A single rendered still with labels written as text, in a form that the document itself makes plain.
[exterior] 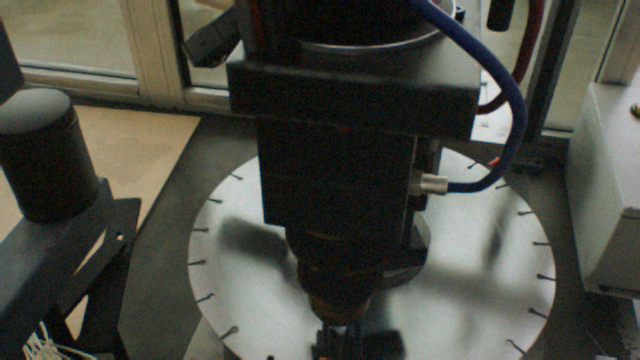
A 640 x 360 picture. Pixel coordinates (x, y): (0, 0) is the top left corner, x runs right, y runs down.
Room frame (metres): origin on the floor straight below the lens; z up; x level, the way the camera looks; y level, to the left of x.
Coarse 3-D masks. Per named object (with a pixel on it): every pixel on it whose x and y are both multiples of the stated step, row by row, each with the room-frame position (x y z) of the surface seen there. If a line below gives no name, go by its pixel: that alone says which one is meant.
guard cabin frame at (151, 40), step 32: (128, 0) 0.90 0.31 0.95; (160, 0) 0.88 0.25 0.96; (128, 32) 0.90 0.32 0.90; (160, 32) 0.89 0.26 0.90; (160, 64) 0.89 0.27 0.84; (608, 64) 0.73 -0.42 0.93; (96, 96) 0.92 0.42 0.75; (128, 96) 0.91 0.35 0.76; (160, 96) 0.89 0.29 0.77; (192, 96) 0.88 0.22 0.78; (224, 96) 0.86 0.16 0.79; (544, 128) 0.76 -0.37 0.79
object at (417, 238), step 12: (408, 216) 0.28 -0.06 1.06; (408, 228) 0.28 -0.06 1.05; (408, 240) 0.28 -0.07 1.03; (420, 240) 0.29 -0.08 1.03; (396, 252) 0.28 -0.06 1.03; (408, 252) 0.28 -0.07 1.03; (420, 252) 0.28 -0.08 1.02; (384, 264) 0.27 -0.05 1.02; (396, 264) 0.28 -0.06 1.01; (408, 264) 0.28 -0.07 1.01; (420, 264) 0.28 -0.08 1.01
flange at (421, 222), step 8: (416, 216) 0.38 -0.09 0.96; (424, 216) 0.38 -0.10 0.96; (416, 224) 0.37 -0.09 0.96; (424, 224) 0.37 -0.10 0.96; (424, 232) 0.36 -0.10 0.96; (424, 240) 0.35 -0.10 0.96; (384, 272) 0.31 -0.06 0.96; (392, 272) 0.31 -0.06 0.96; (400, 272) 0.31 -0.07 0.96; (408, 272) 0.32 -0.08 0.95; (384, 280) 0.31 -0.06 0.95; (392, 280) 0.31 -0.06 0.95
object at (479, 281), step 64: (256, 192) 0.43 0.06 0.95; (512, 192) 0.43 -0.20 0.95; (192, 256) 0.34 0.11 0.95; (256, 256) 0.34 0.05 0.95; (448, 256) 0.34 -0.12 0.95; (512, 256) 0.34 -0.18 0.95; (256, 320) 0.27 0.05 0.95; (384, 320) 0.27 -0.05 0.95; (448, 320) 0.27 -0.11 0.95; (512, 320) 0.27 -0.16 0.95
